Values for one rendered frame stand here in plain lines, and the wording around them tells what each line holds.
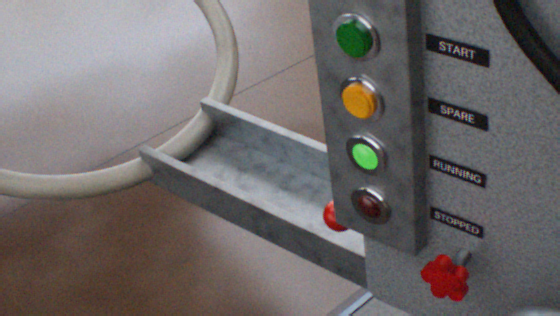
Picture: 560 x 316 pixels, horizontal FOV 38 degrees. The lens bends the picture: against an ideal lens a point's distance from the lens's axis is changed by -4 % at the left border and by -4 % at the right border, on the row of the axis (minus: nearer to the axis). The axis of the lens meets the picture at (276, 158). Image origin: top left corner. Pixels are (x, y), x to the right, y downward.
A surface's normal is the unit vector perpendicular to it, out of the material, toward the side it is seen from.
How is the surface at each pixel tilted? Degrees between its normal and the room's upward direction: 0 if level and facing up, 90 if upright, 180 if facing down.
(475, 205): 90
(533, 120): 90
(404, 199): 90
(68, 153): 0
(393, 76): 90
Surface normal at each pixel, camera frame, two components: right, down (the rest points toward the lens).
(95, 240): -0.13, -0.77
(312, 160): -0.62, 0.56
